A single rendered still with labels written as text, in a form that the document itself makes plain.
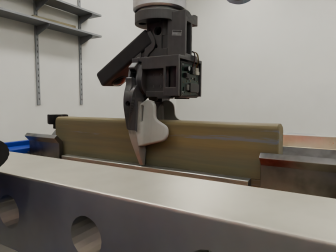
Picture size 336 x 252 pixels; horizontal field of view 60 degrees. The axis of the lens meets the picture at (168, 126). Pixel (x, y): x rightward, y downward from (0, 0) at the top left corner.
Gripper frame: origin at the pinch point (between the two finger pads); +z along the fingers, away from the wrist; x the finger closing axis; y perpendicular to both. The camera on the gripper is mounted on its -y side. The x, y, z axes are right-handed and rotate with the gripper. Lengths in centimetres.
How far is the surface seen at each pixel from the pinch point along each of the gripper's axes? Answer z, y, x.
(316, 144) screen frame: 4, 19, 57
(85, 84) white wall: -24, -200, 179
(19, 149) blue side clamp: 1.1, -25.0, -4.6
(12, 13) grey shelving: -71, -184, 93
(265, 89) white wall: -25, -63, 368
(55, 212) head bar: -1.7, 11.6, -25.6
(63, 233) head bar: -0.7, 12.2, -25.6
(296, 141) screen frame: 4, 14, 57
